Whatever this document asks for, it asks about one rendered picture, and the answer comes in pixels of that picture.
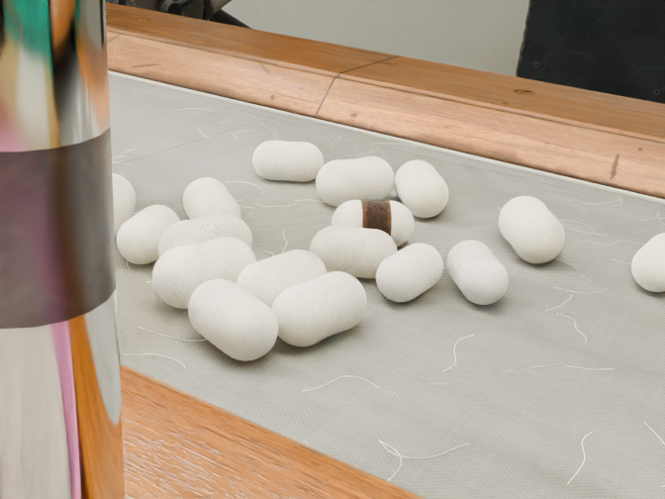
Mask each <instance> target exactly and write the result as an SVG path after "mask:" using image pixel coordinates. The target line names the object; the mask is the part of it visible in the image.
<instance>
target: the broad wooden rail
mask: <svg viewBox="0 0 665 499"><path fill-rule="evenodd" d="M106 25H107V50H108V70H109V71H113V72H118V73H122V74H126V75H130V76H134V77H138V78H143V79H147V80H151V81H156V82H160V83H164V84H168V85H173V86H177V87H181V88H186V89H190V90H194V91H199V92H203V93H207V94H212V95H216V96H220V97H224V98H229V99H233V100H237V101H241V102H245V103H249V104H254V105H258V106H262V107H267V108H271V109H275V110H280V111H284V112H288V113H292V114H297V115H301V116H305V117H310V118H314V119H318V120H323V121H327V122H331V123H336V124H340V125H344V126H349V127H352V128H356V129H360V130H365V131H369V132H373V133H378V134H382V135H386V136H391V137H395V138H399V139H404V140H408V141H412V142H417V143H421V144H425V145H429V146H434V147H438V148H442V149H447V150H454V151H459V152H463V153H467V154H472V155H476V156H480V157H485V158H489V159H492V160H496V161H501V162H505V163H509V164H514V165H518V166H522V167H527V168H531V169H535V170H540V171H544V172H548V173H552V174H557V175H561V176H565V177H570V178H574V179H578V180H583V181H587V182H591V183H596V184H600V185H604V186H609V187H612V188H616V189H620V190H625V191H629V192H633V193H638V194H642V195H646V196H651V197H655V198H659V199H664V200H665V104H662V103H656V102H651V101H645V100H640V99H634V98H629V97H623V96H618V95H613V94H608V93H602V92H597V91H591V90H586V89H580V88H575V87H569V86H564V85H558V84H553V83H547V82H542V81H536V80H531V79H525V78H520V77H514V76H509V75H504V74H499V73H493V72H488V71H482V70H477V69H471V68H466V67H460V66H455V65H449V64H444V63H438V62H433V61H427V60H422V59H417V58H411V57H406V56H400V55H395V54H389V53H384V52H379V51H374V50H364V49H358V48H353V47H347V46H342V45H336V44H331V43H325V42H320V41H314V40H309V39H303V38H298V37H292V36H287V35H281V34H276V33H270V32H265V31H259V30H255V29H249V28H244V27H238V26H233V25H227V24H222V23H216V22H211V21H205V20H200V19H194V18H189V17H183V16H178V15H172V14H167V13H161V12H156V11H150V10H146V9H140V8H135V7H129V6H124V5H119V4H113V3H108V2H106Z"/></svg>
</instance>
